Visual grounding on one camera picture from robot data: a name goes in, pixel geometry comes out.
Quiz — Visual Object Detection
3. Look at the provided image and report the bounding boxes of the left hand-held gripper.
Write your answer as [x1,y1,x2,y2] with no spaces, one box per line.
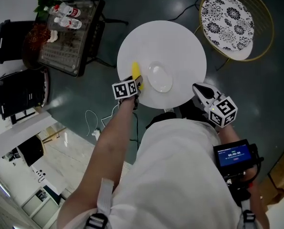
[112,75,145,111]

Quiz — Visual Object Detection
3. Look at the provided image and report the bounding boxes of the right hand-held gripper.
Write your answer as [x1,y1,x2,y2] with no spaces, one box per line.
[192,82,238,128]

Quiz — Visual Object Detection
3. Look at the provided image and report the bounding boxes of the yellow corn cob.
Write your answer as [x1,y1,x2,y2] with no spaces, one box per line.
[131,61,145,91]

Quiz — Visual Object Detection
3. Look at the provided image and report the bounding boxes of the clear glass plate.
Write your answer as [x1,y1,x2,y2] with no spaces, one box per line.
[147,61,174,93]

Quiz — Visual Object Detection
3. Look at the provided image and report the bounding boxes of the person's right forearm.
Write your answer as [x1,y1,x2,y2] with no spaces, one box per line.
[217,125,270,229]

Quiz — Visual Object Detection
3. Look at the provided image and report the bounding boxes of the person's left forearm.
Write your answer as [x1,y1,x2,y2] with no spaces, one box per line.
[83,97,137,178]

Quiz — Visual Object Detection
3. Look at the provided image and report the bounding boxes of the person's black trousers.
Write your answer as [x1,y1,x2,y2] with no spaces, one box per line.
[145,101,216,129]

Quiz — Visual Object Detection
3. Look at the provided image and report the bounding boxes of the white power plug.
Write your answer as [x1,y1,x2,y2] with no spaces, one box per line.
[91,127,102,141]

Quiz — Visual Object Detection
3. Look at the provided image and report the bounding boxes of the black screen device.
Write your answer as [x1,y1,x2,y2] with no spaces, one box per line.
[212,139,264,200]

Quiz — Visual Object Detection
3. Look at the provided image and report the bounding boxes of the floral white black cushion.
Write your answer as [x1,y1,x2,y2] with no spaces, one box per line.
[200,0,255,61]

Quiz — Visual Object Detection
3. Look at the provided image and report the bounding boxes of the black glass side table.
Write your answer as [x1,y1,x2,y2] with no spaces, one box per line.
[38,0,129,78]

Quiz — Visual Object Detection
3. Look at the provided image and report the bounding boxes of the person's white shirt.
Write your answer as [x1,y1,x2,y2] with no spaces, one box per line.
[108,120,242,229]

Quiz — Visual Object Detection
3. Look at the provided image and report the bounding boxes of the clear red label water bottle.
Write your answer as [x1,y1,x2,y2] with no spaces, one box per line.
[53,17,83,30]
[48,5,82,19]

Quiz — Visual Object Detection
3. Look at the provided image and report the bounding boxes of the small white vase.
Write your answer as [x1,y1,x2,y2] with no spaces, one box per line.
[47,30,59,43]

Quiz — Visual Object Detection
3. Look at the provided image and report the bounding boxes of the red dried plant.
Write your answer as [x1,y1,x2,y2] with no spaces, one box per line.
[24,23,52,55]

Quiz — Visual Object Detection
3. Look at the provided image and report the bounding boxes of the cardboard box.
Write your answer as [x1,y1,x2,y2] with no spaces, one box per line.
[258,148,284,207]

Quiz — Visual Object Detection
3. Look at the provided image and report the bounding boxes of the black bin with white liner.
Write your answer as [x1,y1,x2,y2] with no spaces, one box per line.
[0,68,51,121]

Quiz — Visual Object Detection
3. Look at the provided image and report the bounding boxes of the white partition ledge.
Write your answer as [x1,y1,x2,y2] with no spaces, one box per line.
[0,110,59,150]

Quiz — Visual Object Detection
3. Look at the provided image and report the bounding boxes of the black floor cable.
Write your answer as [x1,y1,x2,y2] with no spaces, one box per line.
[167,0,206,21]
[129,110,143,150]

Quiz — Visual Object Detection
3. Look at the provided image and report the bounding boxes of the white floor cable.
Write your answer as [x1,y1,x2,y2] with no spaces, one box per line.
[84,104,120,138]

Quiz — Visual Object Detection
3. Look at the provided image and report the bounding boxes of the gold wire chair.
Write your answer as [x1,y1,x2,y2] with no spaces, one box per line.
[194,0,275,72]

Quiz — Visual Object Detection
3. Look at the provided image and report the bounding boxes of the grey harness strap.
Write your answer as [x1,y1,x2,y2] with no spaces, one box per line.
[239,197,257,229]
[85,178,114,229]

